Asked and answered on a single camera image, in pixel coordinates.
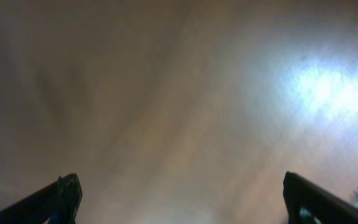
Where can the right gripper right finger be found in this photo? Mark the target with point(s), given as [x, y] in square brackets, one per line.
[306, 202]

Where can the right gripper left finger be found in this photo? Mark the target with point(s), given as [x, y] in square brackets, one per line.
[56, 203]

